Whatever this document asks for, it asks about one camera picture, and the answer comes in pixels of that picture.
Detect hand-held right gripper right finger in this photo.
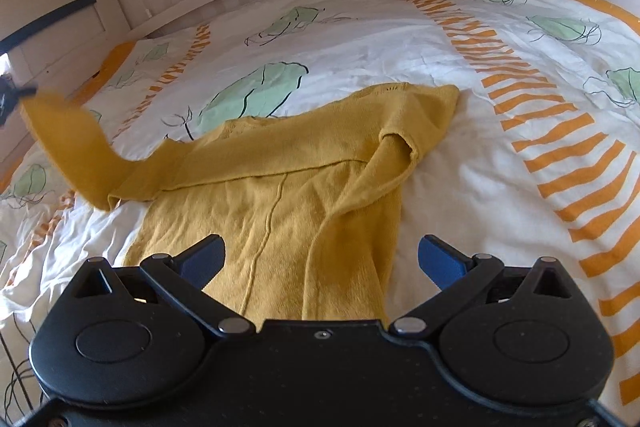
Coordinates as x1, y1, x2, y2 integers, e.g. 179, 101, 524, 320
390, 234, 571, 339

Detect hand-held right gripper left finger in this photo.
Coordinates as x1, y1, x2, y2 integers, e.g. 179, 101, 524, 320
75, 234, 251, 339

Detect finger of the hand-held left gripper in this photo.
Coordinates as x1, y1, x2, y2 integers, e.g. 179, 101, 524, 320
0, 74, 39, 128

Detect mustard yellow knit sweater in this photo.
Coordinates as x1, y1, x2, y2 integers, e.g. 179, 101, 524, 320
20, 82, 461, 327

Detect white printed duvet cover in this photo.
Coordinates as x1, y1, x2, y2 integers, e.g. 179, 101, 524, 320
0, 0, 640, 418

